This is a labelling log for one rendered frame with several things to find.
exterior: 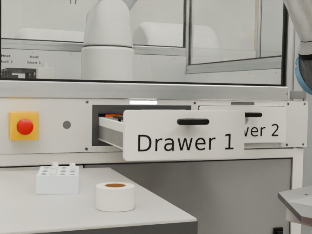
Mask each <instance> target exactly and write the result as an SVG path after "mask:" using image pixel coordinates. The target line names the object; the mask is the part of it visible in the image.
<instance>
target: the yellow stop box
mask: <svg viewBox="0 0 312 234"><path fill-rule="evenodd" d="M21 119H28V120H30V121H31V122H32V124H33V130H32V132H31V133H30V134H28V135H22V134H20V133H19V132H18V131H17V123H18V122H19V121H20V120H21ZM8 138H9V140H11V141H22V140H38V138H39V114H38V112H35V111H10V112H9V113H8Z"/></svg>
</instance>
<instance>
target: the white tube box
mask: <svg viewBox="0 0 312 234"><path fill-rule="evenodd" d="M50 169H51V166H41V167H40V169H39V171H38V173H37V175H36V194H37V195H41V194H78V182H79V166H75V170H70V166H58V167H57V172H56V175H50Z"/></svg>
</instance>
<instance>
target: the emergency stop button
mask: <svg viewBox="0 0 312 234"><path fill-rule="evenodd" d="M32 130H33V123H32V122H31V121H30V120H28V119H21V120H20V121H19V122H18V123H17V131H18V132H19V133H20V134H22V135H28V134H30V133H31V132H32Z"/></svg>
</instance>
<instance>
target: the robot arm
mask: <svg viewBox="0 0 312 234"><path fill-rule="evenodd" d="M283 2H284V4H285V6H286V8H287V11H288V13H289V15H290V18H291V20H292V22H293V25H294V27H295V29H296V32H297V34H298V36H299V39H300V43H299V46H298V48H297V53H298V56H297V58H296V61H295V64H296V65H297V67H296V68H295V75H296V78H297V81H298V83H299V85H300V86H301V87H302V89H303V90H304V91H306V92H307V93H308V94H310V95H312V0H283Z"/></svg>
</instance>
